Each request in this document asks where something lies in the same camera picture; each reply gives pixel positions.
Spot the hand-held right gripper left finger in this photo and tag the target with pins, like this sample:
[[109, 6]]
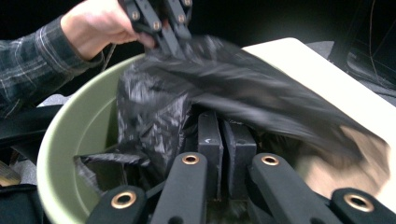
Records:
[[213, 140]]

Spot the black stand base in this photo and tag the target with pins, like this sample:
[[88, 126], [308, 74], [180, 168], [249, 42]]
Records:
[[367, 65]]

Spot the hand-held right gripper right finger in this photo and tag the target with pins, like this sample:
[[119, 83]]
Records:
[[239, 146]]

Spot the green plastic bin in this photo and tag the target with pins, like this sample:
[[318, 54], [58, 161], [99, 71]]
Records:
[[81, 124]]

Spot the black plastic trash bag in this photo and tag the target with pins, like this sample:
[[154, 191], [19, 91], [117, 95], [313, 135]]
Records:
[[155, 109]]

